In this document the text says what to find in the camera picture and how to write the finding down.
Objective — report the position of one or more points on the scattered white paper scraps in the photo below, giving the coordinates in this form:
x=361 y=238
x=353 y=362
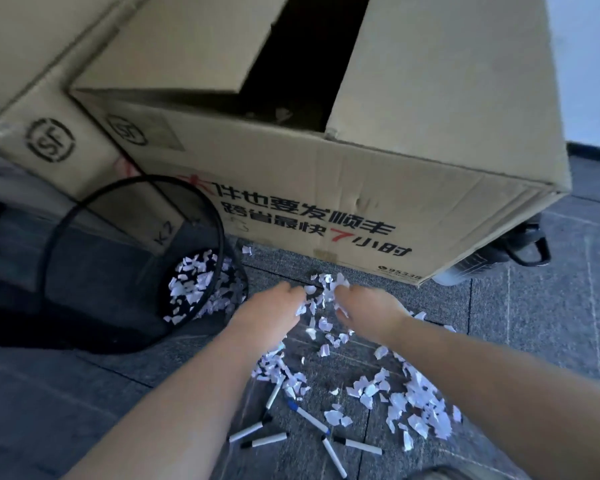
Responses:
x=420 y=419

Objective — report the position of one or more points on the person's left hand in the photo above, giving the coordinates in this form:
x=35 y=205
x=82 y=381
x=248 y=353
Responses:
x=272 y=307

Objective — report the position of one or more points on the person's right hand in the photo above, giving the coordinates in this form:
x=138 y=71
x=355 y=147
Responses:
x=372 y=309

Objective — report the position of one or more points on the white marker with black cap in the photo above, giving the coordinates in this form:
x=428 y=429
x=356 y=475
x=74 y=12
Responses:
x=267 y=440
x=247 y=431
x=360 y=446
x=334 y=457
x=275 y=393

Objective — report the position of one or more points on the person's right fingers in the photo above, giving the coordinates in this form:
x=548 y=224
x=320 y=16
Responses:
x=344 y=300

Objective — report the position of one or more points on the white marker with blue cap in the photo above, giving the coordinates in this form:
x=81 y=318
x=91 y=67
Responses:
x=307 y=418

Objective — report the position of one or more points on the person's right forearm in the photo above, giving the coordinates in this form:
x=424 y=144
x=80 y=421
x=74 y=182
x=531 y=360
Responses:
x=505 y=394

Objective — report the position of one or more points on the person's left fingers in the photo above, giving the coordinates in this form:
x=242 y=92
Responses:
x=294 y=293

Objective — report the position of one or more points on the plain brown cardboard box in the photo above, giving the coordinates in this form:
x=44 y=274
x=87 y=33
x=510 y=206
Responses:
x=50 y=102

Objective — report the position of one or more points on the large printed cardboard box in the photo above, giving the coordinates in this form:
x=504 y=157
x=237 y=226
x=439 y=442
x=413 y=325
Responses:
x=430 y=119

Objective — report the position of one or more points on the black mesh wastebasket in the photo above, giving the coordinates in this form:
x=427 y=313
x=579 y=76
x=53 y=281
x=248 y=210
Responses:
x=105 y=279

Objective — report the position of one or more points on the person's left forearm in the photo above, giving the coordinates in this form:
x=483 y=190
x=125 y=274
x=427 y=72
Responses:
x=190 y=394

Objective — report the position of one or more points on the paper scraps inside wastebasket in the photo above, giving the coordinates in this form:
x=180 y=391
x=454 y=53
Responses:
x=192 y=284

